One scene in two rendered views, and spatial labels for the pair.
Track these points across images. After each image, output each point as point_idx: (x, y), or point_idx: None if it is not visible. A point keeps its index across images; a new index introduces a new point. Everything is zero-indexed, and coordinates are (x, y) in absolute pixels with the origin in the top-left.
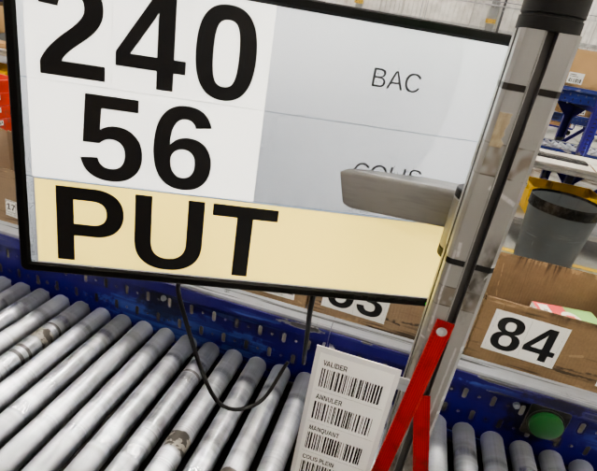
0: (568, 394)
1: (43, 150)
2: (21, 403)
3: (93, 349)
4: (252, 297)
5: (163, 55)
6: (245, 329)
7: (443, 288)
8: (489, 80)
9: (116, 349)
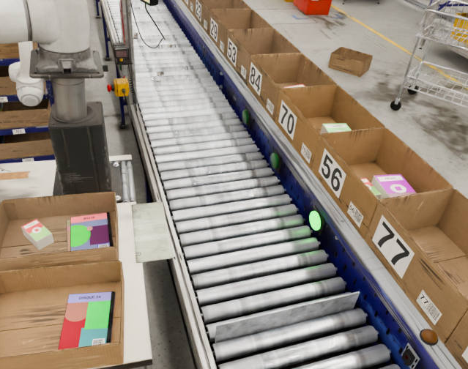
0: (253, 104)
1: None
2: (144, 53)
3: (174, 53)
4: (214, 48)
5: None
6: (213, 63)
7: None
8: None
9: (179, 55)
